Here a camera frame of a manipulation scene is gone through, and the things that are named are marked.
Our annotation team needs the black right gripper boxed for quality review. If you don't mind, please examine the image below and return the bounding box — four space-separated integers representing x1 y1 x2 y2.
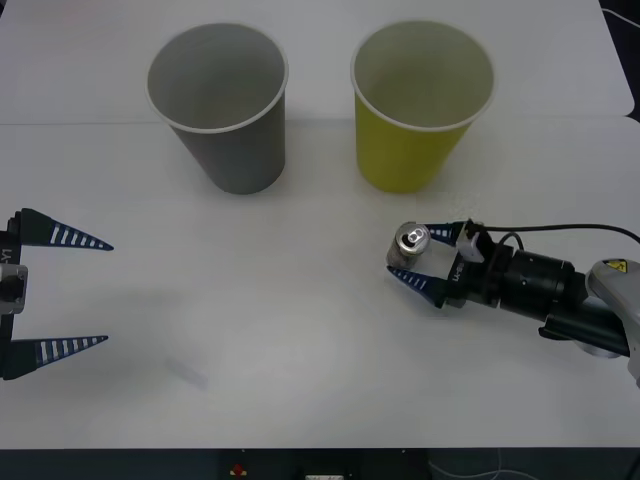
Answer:
385 220 504 311

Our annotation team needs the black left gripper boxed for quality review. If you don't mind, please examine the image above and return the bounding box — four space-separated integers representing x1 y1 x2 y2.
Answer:
0 206 115 382

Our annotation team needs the silver drink can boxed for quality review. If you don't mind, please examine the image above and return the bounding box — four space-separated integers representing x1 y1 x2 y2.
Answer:
385 221 433 272

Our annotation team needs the yellow-green plastic waste bin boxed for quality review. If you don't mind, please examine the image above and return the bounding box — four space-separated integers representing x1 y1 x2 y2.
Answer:
350 19 497 195

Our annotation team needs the grey plastic waste bin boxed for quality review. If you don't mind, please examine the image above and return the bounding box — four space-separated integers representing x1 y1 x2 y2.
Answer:
145 22 290 196

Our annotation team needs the black robot torso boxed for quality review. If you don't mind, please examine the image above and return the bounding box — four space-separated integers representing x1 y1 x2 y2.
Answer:
218 447 432 480

